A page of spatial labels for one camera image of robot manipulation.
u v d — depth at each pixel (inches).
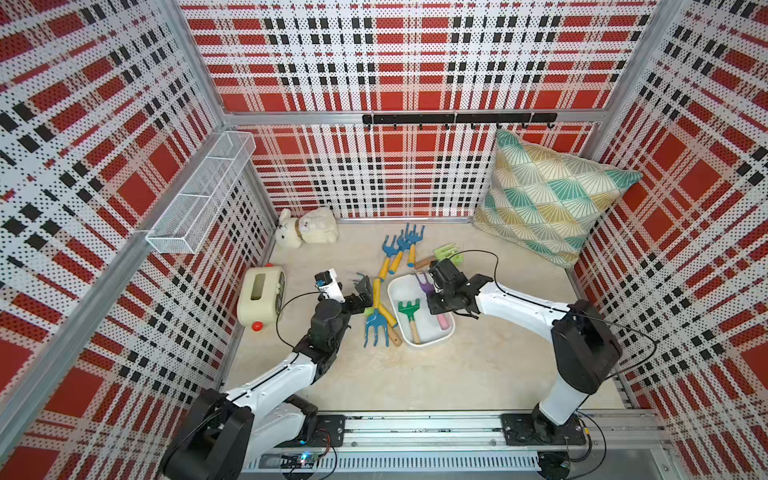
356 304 29.1
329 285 28.0
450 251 42.9
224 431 15.8
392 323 35.6
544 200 35.8
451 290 27.0
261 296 34.8
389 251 43.8
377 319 36.0
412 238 45.4
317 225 41.4
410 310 37.7
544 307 20.2
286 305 37.5
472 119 35.0
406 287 36.8
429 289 34.8
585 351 18.0
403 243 45.0
